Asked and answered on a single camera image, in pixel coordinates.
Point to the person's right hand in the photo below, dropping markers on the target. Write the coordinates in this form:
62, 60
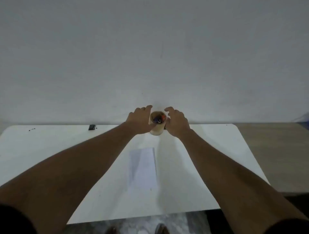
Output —
177, 124

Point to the person's left hand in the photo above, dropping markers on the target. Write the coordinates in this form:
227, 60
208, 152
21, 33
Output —
138, 121

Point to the red marker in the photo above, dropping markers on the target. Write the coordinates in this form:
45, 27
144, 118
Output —
163, 117

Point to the wooden pen holder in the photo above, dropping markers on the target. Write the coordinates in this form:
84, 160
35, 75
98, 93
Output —
157, 131

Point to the white paper sheet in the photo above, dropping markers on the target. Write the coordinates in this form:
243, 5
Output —
142, 168

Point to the person's left forearm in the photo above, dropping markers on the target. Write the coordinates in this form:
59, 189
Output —
72, 168

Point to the person's right forearm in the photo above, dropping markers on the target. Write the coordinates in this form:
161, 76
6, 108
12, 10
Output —
229, 180

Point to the person's right leg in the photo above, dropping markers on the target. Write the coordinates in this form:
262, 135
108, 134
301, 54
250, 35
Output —
161, 229

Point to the person's leg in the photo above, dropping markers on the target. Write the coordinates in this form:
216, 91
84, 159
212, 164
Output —
161, 229
113, 230

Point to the person's left leg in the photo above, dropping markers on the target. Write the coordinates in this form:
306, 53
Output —
113, 230

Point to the small black clip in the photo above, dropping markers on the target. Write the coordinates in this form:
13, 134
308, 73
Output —
92, 127

